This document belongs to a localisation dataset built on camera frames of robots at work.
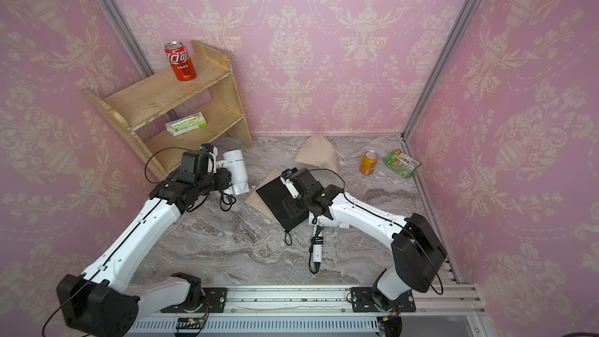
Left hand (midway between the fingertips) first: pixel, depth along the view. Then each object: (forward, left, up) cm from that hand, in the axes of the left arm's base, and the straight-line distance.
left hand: (227, 175), depth 80 cm
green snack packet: (+21, -72, -18) cm, 77 cm away
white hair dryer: (+4, -2, +2) cm, 4 cm away
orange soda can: (+16, -54, -12) cm, 58 cm away
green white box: (+22, +20, +4) cm, 30 cm away
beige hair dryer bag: (+26, -32, -17) cm, 45 cm away
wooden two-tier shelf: (+22, +26, +6) cm, 34 cm away
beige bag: (+2, -6, -21) cm, 22 cm away
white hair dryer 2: (-18, -31, -19) cm, 40 cm away
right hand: (-5, -23, -8) cm, 24 cm away
